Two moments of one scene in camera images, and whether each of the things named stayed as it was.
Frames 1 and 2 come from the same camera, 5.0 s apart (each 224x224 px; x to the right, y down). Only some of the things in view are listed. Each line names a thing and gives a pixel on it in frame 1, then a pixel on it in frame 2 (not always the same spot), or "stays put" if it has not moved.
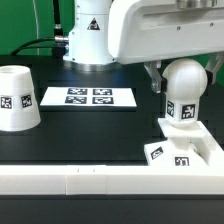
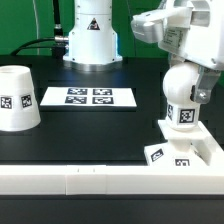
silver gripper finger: [214, 61] → [206, 80]
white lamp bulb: [184, 81] stays put
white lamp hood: [18, 105] stays put
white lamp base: [187, 146] stays put
